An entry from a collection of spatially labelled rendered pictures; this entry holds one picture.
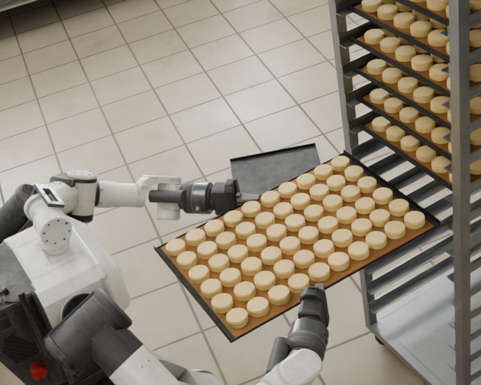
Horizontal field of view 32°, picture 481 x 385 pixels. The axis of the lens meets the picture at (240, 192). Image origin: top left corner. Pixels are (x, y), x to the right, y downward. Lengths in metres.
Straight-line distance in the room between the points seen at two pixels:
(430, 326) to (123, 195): 1.16
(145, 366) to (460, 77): 0.88
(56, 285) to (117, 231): 2.02
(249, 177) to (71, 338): 2.28
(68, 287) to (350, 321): 1.59
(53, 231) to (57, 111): 3.00
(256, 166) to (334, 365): 1.20
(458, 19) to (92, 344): 0.97
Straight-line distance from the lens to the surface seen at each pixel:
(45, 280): 1.76
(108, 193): 2.27
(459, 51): 1.85
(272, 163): 3.87
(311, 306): 1.91
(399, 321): 2.92
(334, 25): 2.22
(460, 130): 1.96
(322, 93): 4.33
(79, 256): 1.78
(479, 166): 2.19
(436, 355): 2.82
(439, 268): 2.97
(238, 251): 2.10
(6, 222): 1.99
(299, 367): 1.78
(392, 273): 2.83
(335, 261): 2.03
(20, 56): 5.41
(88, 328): 1.64
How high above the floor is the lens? 2.31
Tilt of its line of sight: 38 degrees down
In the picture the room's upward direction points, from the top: 12 degrees counter-clockwise
